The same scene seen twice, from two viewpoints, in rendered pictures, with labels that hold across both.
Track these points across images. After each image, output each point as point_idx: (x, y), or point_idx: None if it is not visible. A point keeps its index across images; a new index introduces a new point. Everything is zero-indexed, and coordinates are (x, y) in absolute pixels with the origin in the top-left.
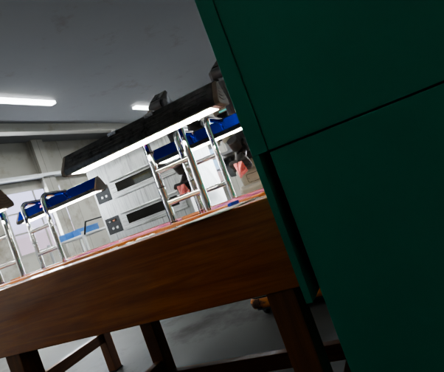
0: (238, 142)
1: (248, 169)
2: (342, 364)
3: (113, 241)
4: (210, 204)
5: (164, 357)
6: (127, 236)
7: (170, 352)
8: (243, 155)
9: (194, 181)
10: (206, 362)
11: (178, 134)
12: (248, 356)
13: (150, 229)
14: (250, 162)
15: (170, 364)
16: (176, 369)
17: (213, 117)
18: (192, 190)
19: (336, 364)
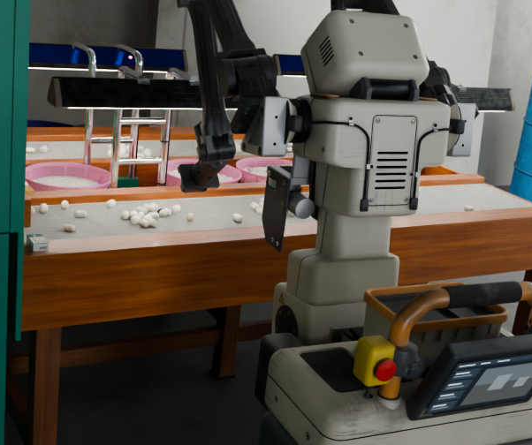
0: (195, 135)
1: (188, 192)
2: (59, 439)
3: (468, 214)
4: (83, 157)
5: (219, 308)
6: (429, 214)
7: (225, 314)
8: (195, 164)
9: (160, 142)
10: (180, 334)
11: (166, 73)
12: (125, 340)
13: (236, 178)
14: (181, 180)
15: (221, 320)
16: (215, 328)
17: (125, 71)
18: (167, 153)
19: (67, 438)
